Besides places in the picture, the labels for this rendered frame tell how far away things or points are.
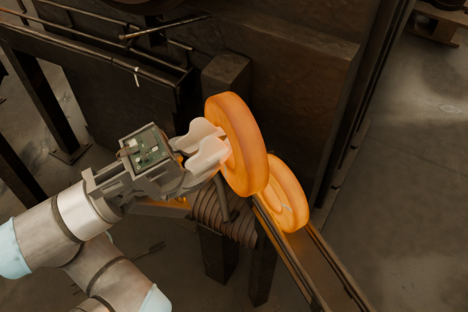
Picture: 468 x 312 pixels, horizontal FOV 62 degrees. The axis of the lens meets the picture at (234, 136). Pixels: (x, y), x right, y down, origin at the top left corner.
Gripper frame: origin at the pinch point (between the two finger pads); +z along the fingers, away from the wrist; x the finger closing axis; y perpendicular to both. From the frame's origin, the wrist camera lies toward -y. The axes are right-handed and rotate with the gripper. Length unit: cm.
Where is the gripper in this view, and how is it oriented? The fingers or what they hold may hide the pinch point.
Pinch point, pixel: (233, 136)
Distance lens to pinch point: 56.1
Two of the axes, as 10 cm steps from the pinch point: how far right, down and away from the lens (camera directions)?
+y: -2.5, -5.3, -8.1
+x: -4.2, -6.9, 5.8
